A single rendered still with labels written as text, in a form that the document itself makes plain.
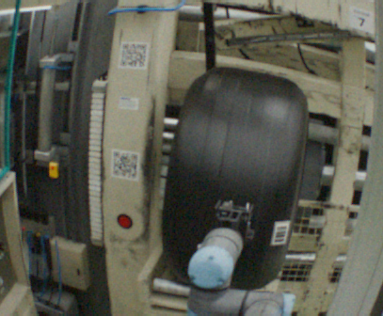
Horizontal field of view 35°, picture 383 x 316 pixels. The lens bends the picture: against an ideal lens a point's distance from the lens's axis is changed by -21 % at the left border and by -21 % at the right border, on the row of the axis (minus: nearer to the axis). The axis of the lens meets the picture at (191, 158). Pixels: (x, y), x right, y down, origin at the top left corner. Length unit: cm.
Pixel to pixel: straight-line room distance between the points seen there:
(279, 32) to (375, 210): 178
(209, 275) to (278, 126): 49
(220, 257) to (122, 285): 81
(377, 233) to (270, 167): 130
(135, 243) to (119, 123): 33
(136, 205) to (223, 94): 38
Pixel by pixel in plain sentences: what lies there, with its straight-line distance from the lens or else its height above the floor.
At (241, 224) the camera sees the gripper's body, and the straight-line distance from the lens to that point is 145.
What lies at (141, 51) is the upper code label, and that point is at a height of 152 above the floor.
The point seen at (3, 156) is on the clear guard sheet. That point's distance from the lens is 164.
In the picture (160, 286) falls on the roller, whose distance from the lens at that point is 190.
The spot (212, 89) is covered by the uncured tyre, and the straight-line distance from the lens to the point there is 170.
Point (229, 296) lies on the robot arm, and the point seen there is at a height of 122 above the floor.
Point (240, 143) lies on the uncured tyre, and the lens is 161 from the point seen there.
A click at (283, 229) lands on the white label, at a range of 162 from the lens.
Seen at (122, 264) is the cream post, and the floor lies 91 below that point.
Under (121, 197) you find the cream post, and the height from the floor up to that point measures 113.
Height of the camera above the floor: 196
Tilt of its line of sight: 23 degrees down
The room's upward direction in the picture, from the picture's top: 4 degrees clockwise
